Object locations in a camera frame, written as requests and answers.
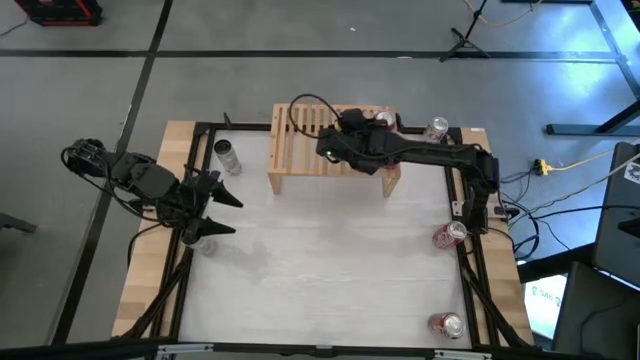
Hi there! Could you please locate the black cable bundle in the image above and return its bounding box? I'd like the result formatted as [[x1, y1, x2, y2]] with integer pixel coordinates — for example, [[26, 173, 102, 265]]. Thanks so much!
[[497, 167, 601, 264]]

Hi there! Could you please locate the black desk leg frame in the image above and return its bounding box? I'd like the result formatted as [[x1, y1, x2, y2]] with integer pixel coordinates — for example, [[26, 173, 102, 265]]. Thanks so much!
[[544, 0, 640, 137]]

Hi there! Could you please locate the white floor cable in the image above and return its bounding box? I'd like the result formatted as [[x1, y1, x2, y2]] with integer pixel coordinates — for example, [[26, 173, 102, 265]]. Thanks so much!
[[542, 152, 640, 211]]

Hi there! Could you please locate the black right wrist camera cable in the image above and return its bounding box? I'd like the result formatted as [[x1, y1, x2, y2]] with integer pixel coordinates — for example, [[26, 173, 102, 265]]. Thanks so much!
[[288, 93, 346, 141]]

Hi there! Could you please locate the pale yellow extension cable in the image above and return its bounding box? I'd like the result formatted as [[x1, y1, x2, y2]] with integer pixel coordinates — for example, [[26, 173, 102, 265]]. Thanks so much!
[[549, 138, 640, 171]]

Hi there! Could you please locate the yellow floor cable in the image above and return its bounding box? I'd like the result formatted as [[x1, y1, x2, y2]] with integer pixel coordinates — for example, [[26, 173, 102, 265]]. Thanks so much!
[[462, 0, 544, 29]]

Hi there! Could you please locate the red white cola can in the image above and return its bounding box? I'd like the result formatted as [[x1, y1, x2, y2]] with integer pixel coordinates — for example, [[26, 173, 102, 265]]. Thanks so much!
[[427, 311, 466, 341], [431, 221, 469, 250]]

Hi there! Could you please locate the dark grey chair seat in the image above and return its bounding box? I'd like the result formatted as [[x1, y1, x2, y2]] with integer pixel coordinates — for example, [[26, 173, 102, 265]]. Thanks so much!
[[551, 260, 640, 360]]

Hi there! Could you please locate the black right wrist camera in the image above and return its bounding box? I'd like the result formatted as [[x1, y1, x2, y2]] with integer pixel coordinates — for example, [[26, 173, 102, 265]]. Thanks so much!
[[315, 127, 352, 165]]

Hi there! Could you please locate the black metal table frame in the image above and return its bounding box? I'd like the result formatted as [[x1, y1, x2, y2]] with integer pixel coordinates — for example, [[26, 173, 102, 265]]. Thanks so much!
[[115, 112, 536, 351]]

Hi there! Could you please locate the black left base cable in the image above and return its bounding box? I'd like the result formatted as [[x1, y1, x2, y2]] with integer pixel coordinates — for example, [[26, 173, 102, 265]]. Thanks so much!
[[126, 219, 174, 269]]

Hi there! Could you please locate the black crossbar with silver brackets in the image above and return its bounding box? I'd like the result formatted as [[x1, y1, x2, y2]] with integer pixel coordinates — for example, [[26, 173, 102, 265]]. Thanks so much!
[[0, 338, 640, 360]]

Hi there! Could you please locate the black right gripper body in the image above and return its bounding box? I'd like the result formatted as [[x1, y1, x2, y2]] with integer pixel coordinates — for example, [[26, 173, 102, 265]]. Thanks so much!
[[349, 127, 401, 174]]

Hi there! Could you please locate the red and black crate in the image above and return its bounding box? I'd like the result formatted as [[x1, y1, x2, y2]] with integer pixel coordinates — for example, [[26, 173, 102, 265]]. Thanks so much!
[[13, 0, 104, 28]]

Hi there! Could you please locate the wooden slatted shelf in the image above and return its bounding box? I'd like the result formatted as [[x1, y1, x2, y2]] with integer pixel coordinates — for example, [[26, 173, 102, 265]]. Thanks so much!
[[267, 103, 402, 198]]

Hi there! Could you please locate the black tripod stand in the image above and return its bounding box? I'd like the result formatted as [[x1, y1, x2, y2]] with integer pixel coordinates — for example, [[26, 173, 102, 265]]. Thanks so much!
[[438, 0, 492, 64]]

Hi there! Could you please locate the grey furniture foot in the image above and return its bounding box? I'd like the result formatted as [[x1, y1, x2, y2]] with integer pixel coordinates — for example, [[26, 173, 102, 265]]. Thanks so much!
[[0, 211, 39, 235]]

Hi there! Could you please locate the grey chair backrest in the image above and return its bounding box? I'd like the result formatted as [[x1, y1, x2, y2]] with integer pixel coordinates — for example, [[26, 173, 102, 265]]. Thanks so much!
[[592, 141, 640, 291]]

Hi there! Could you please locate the silver diet soda can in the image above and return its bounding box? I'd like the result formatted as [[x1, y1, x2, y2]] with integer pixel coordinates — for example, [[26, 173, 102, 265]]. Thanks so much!
[[423, 116, 450, 145]]

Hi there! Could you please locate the white screen with logo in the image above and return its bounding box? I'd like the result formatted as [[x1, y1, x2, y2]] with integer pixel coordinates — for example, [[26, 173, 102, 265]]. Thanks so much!
[[522, 273, 569, 342]]

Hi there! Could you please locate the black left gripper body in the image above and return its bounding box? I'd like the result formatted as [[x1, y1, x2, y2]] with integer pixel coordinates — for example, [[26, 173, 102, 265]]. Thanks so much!
[[172, 168, 224, 246]]

